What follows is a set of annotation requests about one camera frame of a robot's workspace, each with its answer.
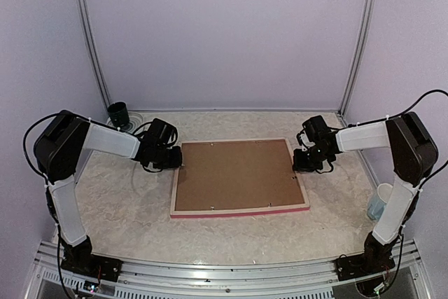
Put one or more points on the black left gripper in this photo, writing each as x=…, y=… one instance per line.
x=176, y=163

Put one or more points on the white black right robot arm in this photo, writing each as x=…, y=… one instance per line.
x=414, y=155

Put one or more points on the left aluminium corner post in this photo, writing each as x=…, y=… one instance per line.
x=92, y=52

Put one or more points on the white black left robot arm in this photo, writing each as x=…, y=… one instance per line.
x=58, y=150

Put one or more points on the right aluminium corner post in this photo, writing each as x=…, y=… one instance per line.
x=368, y=8

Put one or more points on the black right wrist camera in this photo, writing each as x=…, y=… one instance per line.
x=303, y=140

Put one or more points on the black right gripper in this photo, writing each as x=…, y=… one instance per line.
x=300, y=166

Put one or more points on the aluminium corner post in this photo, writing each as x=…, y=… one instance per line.
x=92, y=52
x=368, y=8

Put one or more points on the aluminium front rail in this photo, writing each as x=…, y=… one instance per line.
x=146, y=279

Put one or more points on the grey spiral ceramic plate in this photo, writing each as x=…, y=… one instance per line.
x=135, y=120

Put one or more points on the dark green speckled cup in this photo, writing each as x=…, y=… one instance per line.
x=118, y=114

